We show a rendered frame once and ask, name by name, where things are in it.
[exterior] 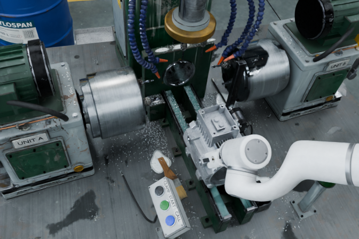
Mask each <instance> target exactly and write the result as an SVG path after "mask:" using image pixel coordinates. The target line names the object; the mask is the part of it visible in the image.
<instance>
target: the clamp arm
mask: <svg viewBox="0 0 359 239"><path fill-rule="evenodd" d="M246 64H247V63H246V61H245V60H242V61H237V64H236V68H235V72H234V75H233V79H232V83H231V86H230V91H229V94H228V98H227V102H226V105H225V106H226V108H227V110H230V107H232V106H233V107H234V106H235V102H236V98H237V94H238V91H239V88H240V84H241V80H242V78H243V74H244V71H245V68H246Z"/></svg>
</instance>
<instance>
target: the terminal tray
mask: <svg viewBox="0 0 359 239"><path fill-rule="evenodd" d="M219 115H220V116H219ZM226 121H227V122H226ZM207 122H208V123H207ZM209 122H210V123H209ZM196 123H197V124H198V128H199V130H200V133H202V136H203V138H204V139H205V141H206V144H208V147H209V148H211V147H213V146H214V143H215V144H216V143H217V142H218V143H219V141H220V142H221V141H222V140H223V141H224V139H225V140H226V139H229V138H230V139H231V138H233V137H234V138H236V137H237V135H238V132H239V127H238V126H237V124H236V122H235V121H234V119H233V118H232V116H231V114H230V113H229V111H228V110H227V108H226V106H225V104H224V103H221V104H219V105H215V106H211V107H207V108H204V109H200V110H198V113H197V120H196ZM228 123H229V124H228ZM208 124H209V125H208ZM230 125H231V127H230ZM229 128H230V131H229V130H228V129H229ZM210 129H211V130H210ZM224 130H225V132H224Z"/></svg>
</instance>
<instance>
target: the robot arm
mask: <svg viewBox="0 0 359 239"><path fill-rule="evenodd" d="M205 157H206V158H203V159H202V160H203V162H204V163H205V162H209V163H207V166H208V168H210V169H211V168H218V167H222V166H225V167H226V168H227V173H226V178H225V191H226V192H227V193H228V194H229V195H231V196H234V197H237V198H242V199H246V200H251V201H271V200H275V199H277V198H280V197H282V196H284V195H285V194H287V193H288V192H290V191H291V190H292V189H293V188H294V187H295V186H297V185H298V184H299V183H300V182H301V181H303V180H306V179H311V180H318V181H325V182H332V183H336V184H343V185H350V186H357V187H359V144H354V143H345V142H326V141H309V140H301V141H296V142H294V143H293V144H292V145H291V147H290V148H289V151H288V153H287V155H286V157H285V159H284V162H283V164H282V165H281V167H280V169H279V170H278V172H277V173H276V174H275V175H274V176H273V177H272V178H271V179H269V180H268V181H266V182H263V183H257V182H256V175H257V171H258V169H261V168H263V167H265V166H266V165H267V164H268V163H269V161H270V159H271V147H270V145H269V143H268V141H267V140H266V139H265V138H264V137H262V136H260V135H257V134H252V135H248V136H244V137H240V138H235V139H231V140H227V141H225V142H224V143H223V144H222V145H221V146H220V148H219V149H216V150H213V151H211V152H209V153H206V154H205Z"/></svg>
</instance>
